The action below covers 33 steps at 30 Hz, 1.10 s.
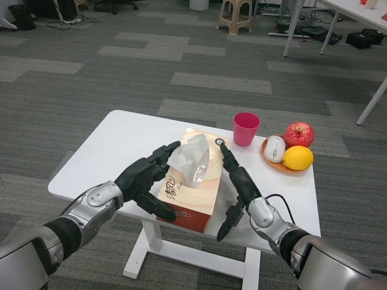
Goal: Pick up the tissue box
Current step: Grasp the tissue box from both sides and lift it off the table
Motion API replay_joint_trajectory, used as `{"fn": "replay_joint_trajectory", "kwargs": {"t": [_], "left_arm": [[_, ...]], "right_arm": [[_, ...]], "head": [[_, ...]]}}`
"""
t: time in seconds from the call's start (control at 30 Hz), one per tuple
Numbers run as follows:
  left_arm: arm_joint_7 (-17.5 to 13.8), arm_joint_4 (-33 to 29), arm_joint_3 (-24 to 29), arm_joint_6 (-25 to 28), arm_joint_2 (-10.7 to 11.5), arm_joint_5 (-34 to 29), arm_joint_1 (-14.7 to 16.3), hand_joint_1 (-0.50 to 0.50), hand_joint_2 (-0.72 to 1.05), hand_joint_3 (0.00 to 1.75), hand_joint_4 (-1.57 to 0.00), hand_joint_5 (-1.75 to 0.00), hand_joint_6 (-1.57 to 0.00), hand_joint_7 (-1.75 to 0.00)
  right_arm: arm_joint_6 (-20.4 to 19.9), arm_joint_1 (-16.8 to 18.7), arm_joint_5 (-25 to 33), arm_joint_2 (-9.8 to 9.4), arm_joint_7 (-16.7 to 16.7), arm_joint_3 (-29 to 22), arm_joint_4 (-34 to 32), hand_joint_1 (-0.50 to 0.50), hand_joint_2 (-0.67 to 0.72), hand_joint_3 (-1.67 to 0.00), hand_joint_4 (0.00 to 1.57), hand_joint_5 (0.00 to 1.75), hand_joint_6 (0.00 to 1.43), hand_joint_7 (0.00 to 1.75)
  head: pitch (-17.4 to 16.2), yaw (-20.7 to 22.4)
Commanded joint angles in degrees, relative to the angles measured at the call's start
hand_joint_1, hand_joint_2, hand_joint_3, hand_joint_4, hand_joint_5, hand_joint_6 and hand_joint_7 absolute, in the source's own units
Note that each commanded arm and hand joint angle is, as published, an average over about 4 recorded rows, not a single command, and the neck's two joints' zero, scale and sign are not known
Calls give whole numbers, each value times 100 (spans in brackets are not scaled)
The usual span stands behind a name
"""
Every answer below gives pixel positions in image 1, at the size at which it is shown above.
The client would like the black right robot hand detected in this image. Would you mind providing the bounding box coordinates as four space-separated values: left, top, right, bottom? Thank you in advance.
216 141 263 242

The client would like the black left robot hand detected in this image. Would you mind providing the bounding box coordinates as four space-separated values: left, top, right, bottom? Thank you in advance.
114 140 181 224

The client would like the orange tissue box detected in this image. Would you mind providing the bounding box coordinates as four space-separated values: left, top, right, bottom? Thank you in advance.
155 126 231 234

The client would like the round wooden plate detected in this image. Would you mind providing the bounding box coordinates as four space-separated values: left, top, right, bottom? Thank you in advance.
261 134 315 173

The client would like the white computer mouse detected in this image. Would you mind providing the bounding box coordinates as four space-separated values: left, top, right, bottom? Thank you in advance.
265 135 287 164

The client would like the pink plastic cup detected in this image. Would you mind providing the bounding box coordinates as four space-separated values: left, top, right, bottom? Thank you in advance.
232 111 261 147

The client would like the yellow lemon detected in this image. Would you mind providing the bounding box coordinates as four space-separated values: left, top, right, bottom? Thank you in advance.
282 145 314 170

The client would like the red apple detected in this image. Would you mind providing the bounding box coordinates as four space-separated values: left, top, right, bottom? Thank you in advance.
283 121 316 149

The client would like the white desk foot bar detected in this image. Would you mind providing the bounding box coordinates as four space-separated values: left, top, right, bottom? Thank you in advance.
268 31 311 39

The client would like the flat black floor bag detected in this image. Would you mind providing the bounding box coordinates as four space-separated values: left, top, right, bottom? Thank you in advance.
302 26 343 46

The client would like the beige plastic stool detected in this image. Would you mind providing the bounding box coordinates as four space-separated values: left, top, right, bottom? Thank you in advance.
216 0 253 34

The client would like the white plant pot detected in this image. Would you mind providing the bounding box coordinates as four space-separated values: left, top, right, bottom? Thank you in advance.
189 0 210 11

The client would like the black carry case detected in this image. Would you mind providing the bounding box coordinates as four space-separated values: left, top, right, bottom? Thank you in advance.
362 28 386 45
345 31 373 50

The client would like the white desk with cabinet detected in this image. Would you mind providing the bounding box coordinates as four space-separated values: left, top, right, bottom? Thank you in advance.
53 0 68 24

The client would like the black trash bin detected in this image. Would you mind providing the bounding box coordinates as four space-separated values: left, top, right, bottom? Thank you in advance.
7 4 36 31

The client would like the white office partition with feet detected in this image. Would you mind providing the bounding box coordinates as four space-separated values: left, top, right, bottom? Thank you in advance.
0 16 18 31

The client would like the large white desk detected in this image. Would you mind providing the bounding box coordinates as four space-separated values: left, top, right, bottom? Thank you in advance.
282 0 387 126

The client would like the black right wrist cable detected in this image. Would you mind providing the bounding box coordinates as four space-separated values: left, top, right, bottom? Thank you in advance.
265 193 297 226

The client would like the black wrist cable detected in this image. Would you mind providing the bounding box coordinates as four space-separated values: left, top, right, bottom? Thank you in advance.
265 193 297 226
59 192 88 217

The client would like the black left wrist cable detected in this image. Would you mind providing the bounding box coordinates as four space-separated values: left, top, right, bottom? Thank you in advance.
59 192 88 217

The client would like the white table leg frame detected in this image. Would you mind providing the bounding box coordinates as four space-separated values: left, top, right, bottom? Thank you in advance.
123 219 261 290

